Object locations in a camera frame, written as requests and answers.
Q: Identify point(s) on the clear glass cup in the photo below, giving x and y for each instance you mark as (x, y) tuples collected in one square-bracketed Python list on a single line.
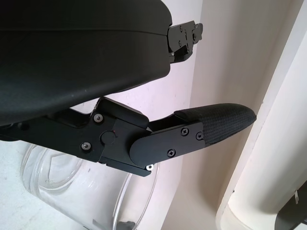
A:
[(72, 196)]

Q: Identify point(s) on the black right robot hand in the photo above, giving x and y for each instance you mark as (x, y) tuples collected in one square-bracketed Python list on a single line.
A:
[(126, 224)]

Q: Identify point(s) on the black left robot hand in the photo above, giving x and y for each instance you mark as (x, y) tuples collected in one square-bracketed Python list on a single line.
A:
[(72, 60)]

